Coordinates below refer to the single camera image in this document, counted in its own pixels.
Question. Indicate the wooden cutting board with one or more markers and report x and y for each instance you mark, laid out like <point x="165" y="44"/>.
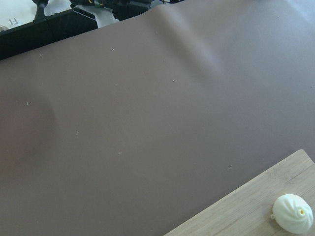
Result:
<point x="246" y="211"/>

